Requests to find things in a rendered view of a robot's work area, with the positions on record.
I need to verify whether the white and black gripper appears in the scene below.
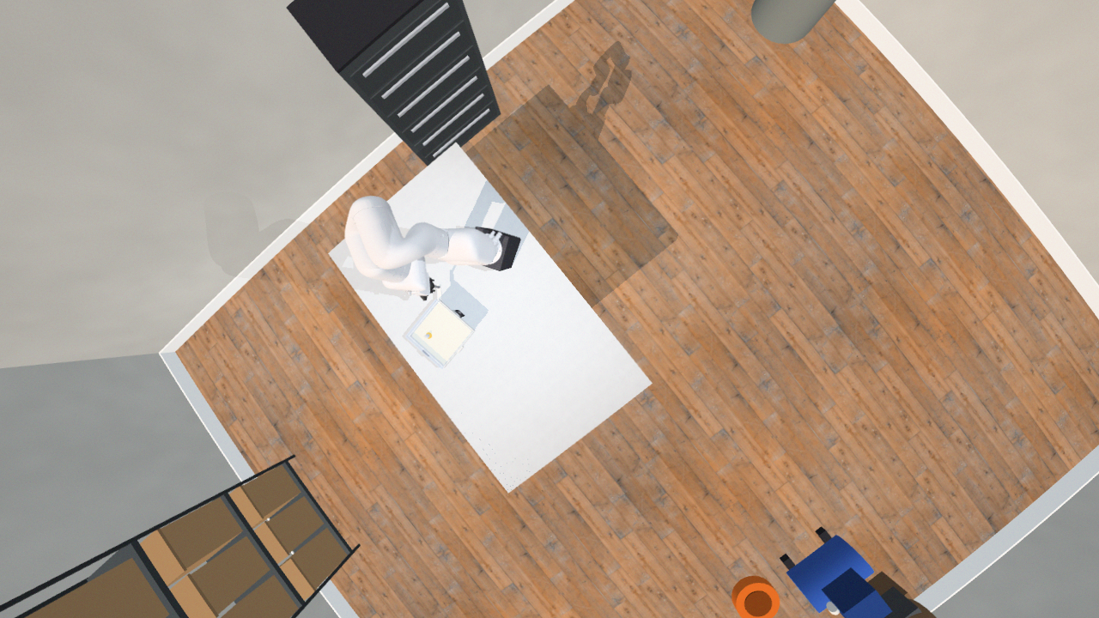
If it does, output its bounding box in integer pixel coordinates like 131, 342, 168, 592
411, 274, 435, 300

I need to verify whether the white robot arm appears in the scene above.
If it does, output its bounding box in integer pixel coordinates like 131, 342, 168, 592
345, 196, 502, 295

